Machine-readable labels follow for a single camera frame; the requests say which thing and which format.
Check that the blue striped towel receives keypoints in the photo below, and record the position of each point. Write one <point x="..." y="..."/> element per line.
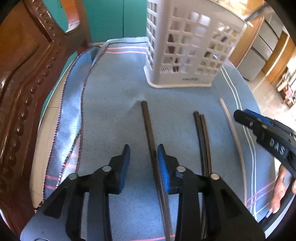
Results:
<point x="101" y="112"/>

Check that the person's right hand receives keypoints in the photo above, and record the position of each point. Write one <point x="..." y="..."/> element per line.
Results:
<point x="279" y="190"/>

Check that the black chopstick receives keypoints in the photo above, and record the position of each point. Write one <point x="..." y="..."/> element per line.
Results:
<point x="203" y="155"/>

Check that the white plastic utensil basket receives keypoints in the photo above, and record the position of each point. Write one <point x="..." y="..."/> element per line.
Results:
<point x="192" y="23"/>

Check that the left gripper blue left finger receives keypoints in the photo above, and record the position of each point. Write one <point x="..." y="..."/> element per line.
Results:
<point x="62" y="211"/>

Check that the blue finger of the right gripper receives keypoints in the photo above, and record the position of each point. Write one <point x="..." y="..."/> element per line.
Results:
<point x="260" y="117"/>

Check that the carved wooden chair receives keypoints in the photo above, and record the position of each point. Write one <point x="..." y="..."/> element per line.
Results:
<point x="34" y="51"/>

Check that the wooden glass sliding door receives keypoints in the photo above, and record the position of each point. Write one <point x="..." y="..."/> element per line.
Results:
<point x="254" y="15"/>

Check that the beige chopstick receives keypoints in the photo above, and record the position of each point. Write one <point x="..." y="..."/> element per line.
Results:
<point x="217" y="48"/>

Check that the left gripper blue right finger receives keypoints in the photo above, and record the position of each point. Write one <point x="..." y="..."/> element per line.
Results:
<point x="226" y="216"/>

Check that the dark olive chopstick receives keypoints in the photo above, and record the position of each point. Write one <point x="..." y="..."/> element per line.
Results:
<point x="207" y="145"/>

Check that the dark brown chopstick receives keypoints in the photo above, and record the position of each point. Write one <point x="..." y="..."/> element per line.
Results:
<point x="162" y="196"/>

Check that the teal lower cabinets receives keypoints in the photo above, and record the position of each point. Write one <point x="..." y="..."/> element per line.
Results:
<point x="107" y="20"/>

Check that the silver refrigerator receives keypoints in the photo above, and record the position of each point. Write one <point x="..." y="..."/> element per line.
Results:
<point x="263" y="47"/>

